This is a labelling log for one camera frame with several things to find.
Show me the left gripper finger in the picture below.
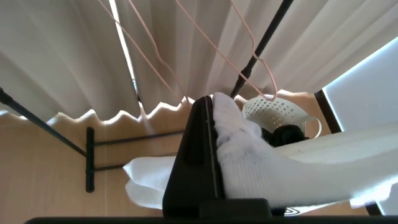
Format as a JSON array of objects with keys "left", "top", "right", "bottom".
[{"left": 162, "top": 95, "right": 225, "bottom": 218}]

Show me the white printed garment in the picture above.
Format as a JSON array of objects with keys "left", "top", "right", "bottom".
[{"left": 123, "top": 91, "right": 398, "bottom": 217}]

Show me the black clothes rack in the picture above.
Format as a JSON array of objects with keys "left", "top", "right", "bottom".
[{"left": 0, "top": 0, "right": 295, "bottom": 194}]

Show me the white laundry basket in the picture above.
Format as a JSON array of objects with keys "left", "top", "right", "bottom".
[{"left": 241, "top": 95, "right": 323, "bottom": 140}]

